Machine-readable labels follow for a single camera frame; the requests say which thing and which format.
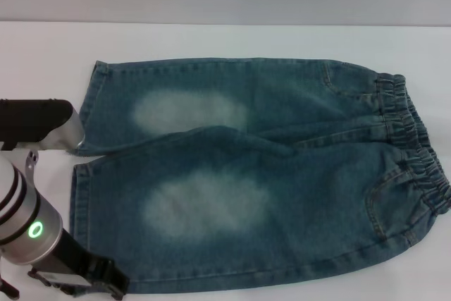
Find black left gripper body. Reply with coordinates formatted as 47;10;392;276
27;229;106;290

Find blue denim shorts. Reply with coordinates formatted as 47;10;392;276
68;56;451;295

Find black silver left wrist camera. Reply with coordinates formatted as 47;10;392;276
0;99;86;176

